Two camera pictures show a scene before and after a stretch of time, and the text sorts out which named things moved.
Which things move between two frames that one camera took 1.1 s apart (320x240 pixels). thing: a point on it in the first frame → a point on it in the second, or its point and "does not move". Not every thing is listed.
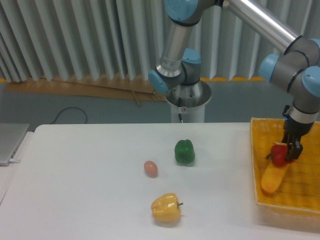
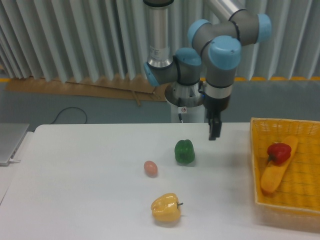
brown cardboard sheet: x=137 y=86 does not move
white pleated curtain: x=128 y=38 does not move
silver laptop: x=11 y=136 does not move
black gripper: x=293 y=131 → x=212 y=104
